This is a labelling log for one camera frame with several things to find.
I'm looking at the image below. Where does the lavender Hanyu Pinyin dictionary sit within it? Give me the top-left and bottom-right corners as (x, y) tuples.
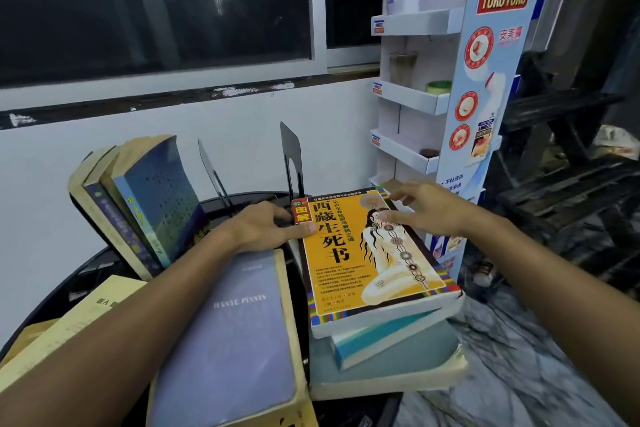
(146, 249), (319, 427)

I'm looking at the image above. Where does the round black table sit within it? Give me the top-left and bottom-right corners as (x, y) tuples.
(0, 190), (403, 427)

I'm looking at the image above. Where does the large grey-teal book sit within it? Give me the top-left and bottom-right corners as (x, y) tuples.
(307, 319), (469, 402)

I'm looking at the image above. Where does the orange illustrated cover book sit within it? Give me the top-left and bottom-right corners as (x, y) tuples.
(289, 186), (463, 340)

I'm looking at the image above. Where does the cream book with barcode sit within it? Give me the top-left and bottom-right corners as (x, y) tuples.
(0, 274), (149, 395)

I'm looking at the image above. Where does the white plastic bag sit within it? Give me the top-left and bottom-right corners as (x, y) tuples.
(592, 123), (640, 161)

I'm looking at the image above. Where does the row of books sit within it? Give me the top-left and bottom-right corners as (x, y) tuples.
(67, 121), (307, 288)

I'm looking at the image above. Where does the person's left forearm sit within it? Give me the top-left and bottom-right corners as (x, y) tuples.
(0, 229), (236, 427)

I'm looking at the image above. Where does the person's left hand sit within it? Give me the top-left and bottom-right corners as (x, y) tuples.
(215, 200), (319, 255)

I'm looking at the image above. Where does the yellow book with blue spine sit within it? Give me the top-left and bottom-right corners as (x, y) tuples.
(82, 141), (166, 278)

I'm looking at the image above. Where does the person's right forearm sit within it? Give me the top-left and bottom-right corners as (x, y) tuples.
(462, 213), (640, 427)

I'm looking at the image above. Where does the grey cover book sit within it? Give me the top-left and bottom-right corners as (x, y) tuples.
(67, 146), (153, 282)

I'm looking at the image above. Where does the person's right hand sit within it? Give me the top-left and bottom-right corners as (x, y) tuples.
(375, 180), (489, 238)

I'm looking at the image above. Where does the clear glass cup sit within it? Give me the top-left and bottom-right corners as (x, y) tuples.
(389, 52), (419, 88)

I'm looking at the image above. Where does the white cardboard display stand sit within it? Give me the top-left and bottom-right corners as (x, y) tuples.
(368, 0), (556, 282)

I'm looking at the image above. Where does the aluminium frame window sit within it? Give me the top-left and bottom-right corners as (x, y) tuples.
(0, 0), (383, 112)

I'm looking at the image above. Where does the Understanding Business textbook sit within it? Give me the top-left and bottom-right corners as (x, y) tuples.
(329, 294), (466, 372)

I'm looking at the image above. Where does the dark wooden bench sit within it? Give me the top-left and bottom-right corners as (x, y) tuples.
(487, 53), (640, 292)

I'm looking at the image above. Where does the small white bottle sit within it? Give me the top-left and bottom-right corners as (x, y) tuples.
(472, 261), (499, 288)

